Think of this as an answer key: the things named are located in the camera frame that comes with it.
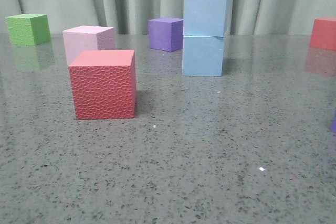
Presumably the purple foam cube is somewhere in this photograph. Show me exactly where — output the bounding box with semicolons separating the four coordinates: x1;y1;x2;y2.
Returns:
148;17;183;52

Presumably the darker blue foam cube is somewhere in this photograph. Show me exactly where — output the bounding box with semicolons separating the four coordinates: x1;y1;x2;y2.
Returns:
183;0;229;37

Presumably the light blue foam cube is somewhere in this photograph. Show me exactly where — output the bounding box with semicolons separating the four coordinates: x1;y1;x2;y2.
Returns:
182;35;225;77

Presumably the pink foam cube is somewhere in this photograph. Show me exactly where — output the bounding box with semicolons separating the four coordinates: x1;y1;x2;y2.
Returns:
62;26;115;65

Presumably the green foam cube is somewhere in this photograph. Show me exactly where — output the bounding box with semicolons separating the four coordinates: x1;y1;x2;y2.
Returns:
6;14;51;46

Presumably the red foam cube far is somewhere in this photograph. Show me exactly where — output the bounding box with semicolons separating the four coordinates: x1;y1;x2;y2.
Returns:
309;17;336;51

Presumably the red textured foam cube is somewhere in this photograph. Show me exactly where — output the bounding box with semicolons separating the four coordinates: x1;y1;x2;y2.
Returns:
68;50;137;120

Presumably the purple cube at edge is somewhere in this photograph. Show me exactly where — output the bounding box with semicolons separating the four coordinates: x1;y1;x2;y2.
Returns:
331;113;336;133

